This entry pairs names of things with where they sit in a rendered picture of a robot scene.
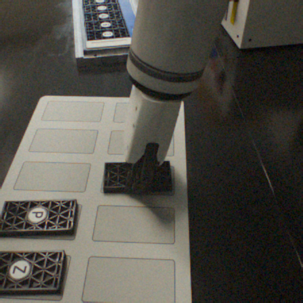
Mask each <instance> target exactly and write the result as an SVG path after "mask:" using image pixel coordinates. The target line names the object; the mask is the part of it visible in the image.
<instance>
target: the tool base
mask: <svg viewBox="0 0 303 303"><path fill-rule="evenodd" d="M130 2H131V5H132V7H133V11H134V13H135V15H136V13H137V6H138V2H139V0H130ZM72 4H73V12H72V14H73V24H74V42H75V53H76V63H77V67H79V66H94V65H104V64H117V63H123V62H127V59H128V54H129V51H121V52H113V53H99V54H96V55H97V56H96V57H94V54H92V55H83V46H82V32H81V26H80V14H79V6H78V0H72ZM84 32H85V25H84ZM85 42H86V48H87V40H86V34H85Z"/></svg>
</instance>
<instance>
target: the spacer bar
mask: <svg viewBox="0 0 303 303"><path fill-rule="evenodd" d="M130 44H131V38H119V39H103V40H95V41H87V49H95V48H103V47H117V46H125V45H130Z"/></svg>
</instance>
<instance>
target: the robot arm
mask: <svg viewBox="0 0 303 303"><path fill-rule="evenodd" d="M229 1H230V0H139V2H138V6H137V13H136V17H135V24H134V27H133V34H132V38H131V44H130V49H129V54H128V59H127V63H126V68H127V70H128V72H129V78H130V80H131V82H132V84H133V88H132V91H131V95H130V98H129V103H128V106H127V109H126V114H125V118H124V159H125V161H126V162H127V163H132V164H133V166H132V170H130V171H129V173H128V176H127V179H126V184H125V187H124V190H125V191H127V192H134V193H147V190H148V188H149V185H150V184H152V181H153V176H154V166H155V163H156V164H157V166H160V165H161V164H162V163H163V162H164V160H165V158H166V155H167V153H168V150H169V147H170V144H171V139H172V136H173V133H174V128H175V126H176V123H177V119H178V116H179V111H180V108H181V104H182V100H183V98H186V97H187V96H188V95H190V94H191V92H192V91H194V90H195V89H196V88H197V87H198V86H199V84H200V81H201V79H202V74H203V72H204V69H205V67H206V64H207V62H208V58H209V57H210V53H211V51H212V48H213V46H214V41H215V39H216V36H217V34H218V31H219V28H220V25H221V24H222V21H223V18H224V16H225V11H226V9H227V6H228V4H229ZM138 162H143V168H142V169H140V168H137V164H138Z"/></svg>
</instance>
